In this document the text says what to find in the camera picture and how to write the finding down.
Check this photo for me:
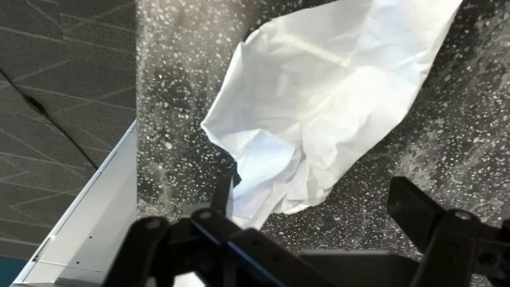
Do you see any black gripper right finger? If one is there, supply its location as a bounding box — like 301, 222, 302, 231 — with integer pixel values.
385, 176, 510, 287

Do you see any large white paper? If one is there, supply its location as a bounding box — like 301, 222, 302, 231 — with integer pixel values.
199, 0, 465, 231

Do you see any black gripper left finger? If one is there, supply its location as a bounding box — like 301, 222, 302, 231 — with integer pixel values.
101, 172, 341, 287

